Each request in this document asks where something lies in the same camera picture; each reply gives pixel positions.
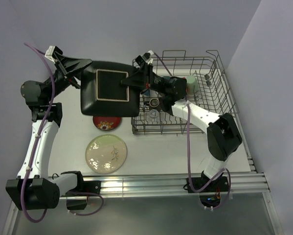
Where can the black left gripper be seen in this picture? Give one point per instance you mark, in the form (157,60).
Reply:
(68,65)

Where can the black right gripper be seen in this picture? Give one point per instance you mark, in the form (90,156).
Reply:
(139,79)

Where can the dark brown mug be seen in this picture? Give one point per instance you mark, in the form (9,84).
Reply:
(153,103)

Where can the clear glass cup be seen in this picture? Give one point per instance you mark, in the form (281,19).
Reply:
(153,115)

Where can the black floral square plate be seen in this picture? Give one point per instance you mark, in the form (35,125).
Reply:
(103,95)

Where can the light green cup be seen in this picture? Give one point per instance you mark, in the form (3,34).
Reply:
(192,84)

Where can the red floral round plate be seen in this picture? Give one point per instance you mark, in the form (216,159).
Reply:
(106,123)

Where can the large cream round plate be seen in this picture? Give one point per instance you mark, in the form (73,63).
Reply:
(106,154)

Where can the blue ceramic bowl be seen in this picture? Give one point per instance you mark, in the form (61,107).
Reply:
(147,93)

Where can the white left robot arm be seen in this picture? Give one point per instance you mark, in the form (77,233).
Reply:
(32,189)

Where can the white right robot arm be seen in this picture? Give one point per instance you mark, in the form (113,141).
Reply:
(223,135)

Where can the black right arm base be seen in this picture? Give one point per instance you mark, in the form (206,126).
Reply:
(218,190)

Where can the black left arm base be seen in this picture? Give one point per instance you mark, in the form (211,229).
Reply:
(78,199)

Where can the grey wire dish rack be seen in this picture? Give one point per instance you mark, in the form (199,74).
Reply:
(214,94)

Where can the aluminium frame rail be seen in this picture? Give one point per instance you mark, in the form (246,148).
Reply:
(158,205)

